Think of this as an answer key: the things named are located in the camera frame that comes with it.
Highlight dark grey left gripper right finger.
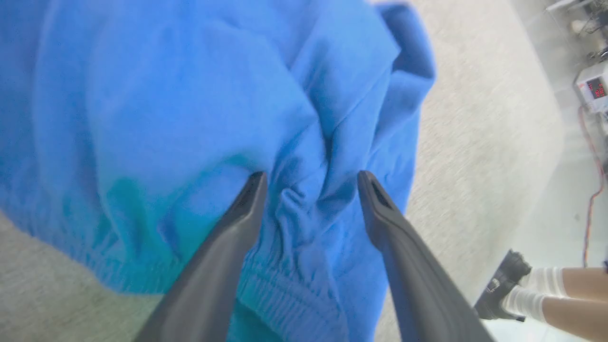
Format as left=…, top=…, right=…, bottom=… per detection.
left=357, top=171, right=494, bottom=342

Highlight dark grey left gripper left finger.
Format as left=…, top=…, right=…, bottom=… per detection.
left=134, top=171, right=268, bottom=342

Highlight blue Lakers shorts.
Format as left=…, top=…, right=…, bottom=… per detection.
left=0, top=0, right=437, bottom=342

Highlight black chunky shoe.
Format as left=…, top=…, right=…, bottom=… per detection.
left=494, top=249, right=532, bottom=291
left=474, top=279, right=526, bottom=323

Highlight person's leg with white sock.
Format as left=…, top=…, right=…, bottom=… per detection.
left=501, top=286, right=608, bottom=342
left=519, top=266, right=608, bottom=303

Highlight grey fabric padded work surface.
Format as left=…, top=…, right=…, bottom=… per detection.
left=0, top=0, right=565, bottom=342

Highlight thin red cable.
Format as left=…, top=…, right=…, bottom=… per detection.
left=577, top=105, right=607, bottom=267

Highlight metal frame rack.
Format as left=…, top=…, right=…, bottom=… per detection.
left=546, top=0, right=608, bottom=62

